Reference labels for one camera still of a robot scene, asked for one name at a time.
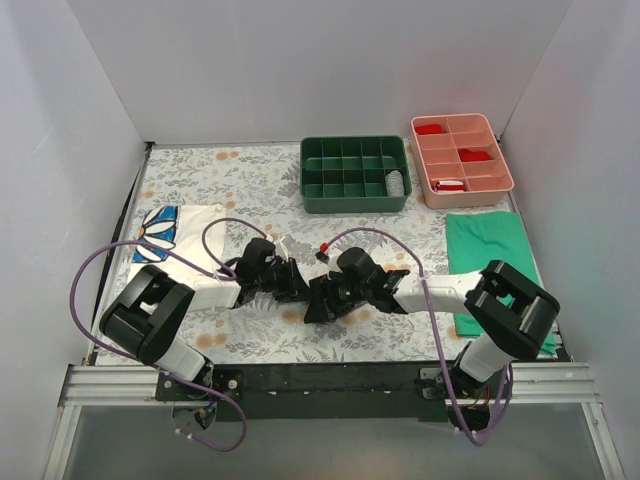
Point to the rolled grey striped underwear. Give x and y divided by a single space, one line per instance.
394 184

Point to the white cloth with blue flower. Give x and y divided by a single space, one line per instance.
183 230

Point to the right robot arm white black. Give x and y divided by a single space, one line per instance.
514 313

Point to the red white rolled cloth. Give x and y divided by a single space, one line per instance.
452 185

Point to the pink divided organizer tray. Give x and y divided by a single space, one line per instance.
458 161

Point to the aluminium frame rail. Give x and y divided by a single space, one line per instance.
538 382

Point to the red rolled cloth middle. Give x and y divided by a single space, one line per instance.
468 155

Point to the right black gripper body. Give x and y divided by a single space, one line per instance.
329 298

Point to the floral patterned table mat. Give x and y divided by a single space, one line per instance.
260 189

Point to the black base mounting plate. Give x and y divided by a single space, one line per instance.
309 391

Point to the green folded cloth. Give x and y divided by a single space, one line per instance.
474 240

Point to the dark green divided organizer tray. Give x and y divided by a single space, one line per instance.
346 174

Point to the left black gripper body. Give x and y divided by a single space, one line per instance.
289 278

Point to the red rolled cloth top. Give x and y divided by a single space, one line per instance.
429 129

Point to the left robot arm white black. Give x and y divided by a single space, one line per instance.
145 318

